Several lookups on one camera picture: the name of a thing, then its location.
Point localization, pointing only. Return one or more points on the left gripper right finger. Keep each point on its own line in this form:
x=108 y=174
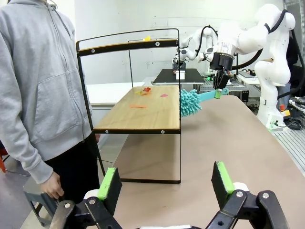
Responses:
x=221 y=188

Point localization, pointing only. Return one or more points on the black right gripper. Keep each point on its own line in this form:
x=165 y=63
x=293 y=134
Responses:
x=221 y=62

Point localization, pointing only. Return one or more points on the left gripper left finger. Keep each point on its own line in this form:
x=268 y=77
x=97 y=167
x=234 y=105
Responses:
x=110 y=188

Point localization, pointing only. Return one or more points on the teal chenille duster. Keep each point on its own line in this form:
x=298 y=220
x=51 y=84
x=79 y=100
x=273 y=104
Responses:
x=189 y=102

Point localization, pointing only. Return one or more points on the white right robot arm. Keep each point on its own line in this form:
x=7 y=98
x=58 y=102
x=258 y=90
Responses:
x=271 y=71

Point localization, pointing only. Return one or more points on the person's right forearm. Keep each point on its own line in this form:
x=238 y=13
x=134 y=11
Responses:
x=26 y=148

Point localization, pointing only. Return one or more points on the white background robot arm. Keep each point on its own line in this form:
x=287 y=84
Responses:
x=205 y=35

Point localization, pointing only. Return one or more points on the person's right hand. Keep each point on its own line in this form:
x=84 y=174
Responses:
x=53 y=187

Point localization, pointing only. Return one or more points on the cluttered white workbench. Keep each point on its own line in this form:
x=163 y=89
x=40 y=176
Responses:
x=247 y=77

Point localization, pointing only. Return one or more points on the small white box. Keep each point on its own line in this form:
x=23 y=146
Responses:
x=180 y=75

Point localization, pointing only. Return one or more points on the black background table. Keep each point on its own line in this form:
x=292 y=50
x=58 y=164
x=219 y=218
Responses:
x=166 y=76

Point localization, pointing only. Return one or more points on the pink paper scrap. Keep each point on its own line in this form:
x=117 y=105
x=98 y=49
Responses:
x=164 y=95

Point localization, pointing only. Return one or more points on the red emergency stop button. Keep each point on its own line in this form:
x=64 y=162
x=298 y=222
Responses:
x=283 y=110

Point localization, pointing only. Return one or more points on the red paper scrap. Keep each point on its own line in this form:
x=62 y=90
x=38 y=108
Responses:
x=147 y=89

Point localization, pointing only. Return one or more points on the grey stool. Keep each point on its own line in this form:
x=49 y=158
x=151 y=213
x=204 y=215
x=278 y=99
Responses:
x=35 y=198

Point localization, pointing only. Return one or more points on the orange paper scrap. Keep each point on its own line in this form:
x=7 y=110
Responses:
x=145 y=93

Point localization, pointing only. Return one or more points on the yellow paper scrap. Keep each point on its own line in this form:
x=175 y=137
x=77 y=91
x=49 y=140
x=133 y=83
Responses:
x=137 y=92
x=147 y=38

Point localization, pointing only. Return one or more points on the orange paper strip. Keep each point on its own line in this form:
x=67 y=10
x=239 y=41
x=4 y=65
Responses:
x=137 y=106

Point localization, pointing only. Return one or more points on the white table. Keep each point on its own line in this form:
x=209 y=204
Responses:
x=107 y=93

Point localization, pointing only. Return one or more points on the person in grey hoodie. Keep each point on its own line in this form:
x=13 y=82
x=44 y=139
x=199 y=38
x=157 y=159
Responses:
x=35 y=71

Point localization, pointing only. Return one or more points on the black bracket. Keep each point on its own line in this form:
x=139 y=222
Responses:
x=245 y=96

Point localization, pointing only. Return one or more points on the black frame wooden shelf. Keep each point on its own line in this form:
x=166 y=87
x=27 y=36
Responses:
x=143 y=114

